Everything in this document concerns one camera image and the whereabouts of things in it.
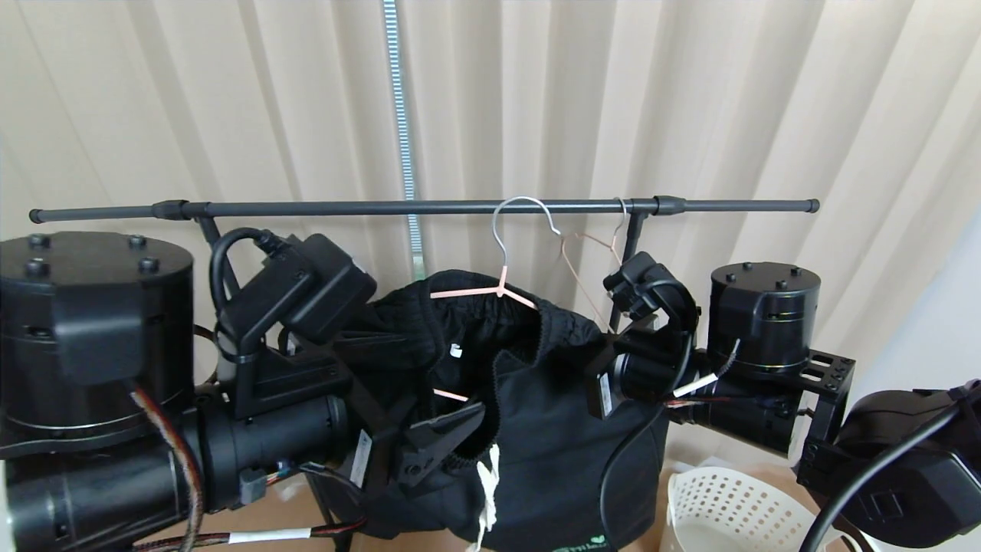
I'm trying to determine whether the black garment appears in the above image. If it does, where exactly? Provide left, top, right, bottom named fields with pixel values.
left=337, top=268, right=671, bottom=552

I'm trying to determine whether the white laundry basket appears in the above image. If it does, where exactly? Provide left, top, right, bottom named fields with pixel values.
left=659, top=466, right=863, bottom=552

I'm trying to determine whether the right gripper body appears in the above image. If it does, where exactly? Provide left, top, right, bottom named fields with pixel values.
left=586, top=337, right=698, bottom=419

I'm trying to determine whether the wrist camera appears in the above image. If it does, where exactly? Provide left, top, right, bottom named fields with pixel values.
left=211, top=230, right=378, bottom=419
left=603, top=251, right=700, bottom=338

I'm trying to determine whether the white curtain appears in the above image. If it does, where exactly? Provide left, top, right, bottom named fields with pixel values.
left=0, top=0, right=418, bottom=384
left=399, top=0, right=981, bottom=476

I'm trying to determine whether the black clothes rack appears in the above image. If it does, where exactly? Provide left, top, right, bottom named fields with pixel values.
left=29, top=195, right=821, bottom=552

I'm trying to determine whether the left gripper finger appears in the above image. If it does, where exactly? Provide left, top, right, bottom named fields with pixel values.
left=395, top=400, right=485, bottom=485

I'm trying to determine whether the window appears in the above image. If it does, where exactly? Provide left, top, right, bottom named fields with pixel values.
left=382, top=0, right=430, bottom=281

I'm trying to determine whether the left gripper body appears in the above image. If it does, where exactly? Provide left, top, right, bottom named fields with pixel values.
left=201, top=353, right=418, bottom=513

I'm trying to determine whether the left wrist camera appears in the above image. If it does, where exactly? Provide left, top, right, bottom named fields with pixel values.
left=211, top=230, right=378, bottom=419

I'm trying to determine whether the pink clothes hanger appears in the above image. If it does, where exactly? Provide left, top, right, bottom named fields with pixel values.
left=559, top=198, right=637, bottom=334
left=429, top=195, right=564, bottom=403

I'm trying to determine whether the black cable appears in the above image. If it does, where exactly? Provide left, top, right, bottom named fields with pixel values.
left=599, top=280, right=963, bottom=552
left=208, top=228, right=269, bottom=307

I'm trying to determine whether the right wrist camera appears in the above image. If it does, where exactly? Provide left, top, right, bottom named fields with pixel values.
left=603, top=251, right=700, bottom=338

